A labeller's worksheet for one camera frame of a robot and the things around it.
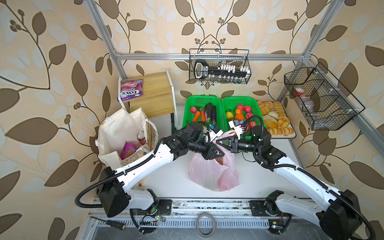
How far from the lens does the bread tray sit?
3.39 ft

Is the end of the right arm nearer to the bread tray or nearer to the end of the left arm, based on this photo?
the end of the left arm

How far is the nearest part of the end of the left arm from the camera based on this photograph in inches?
21.0
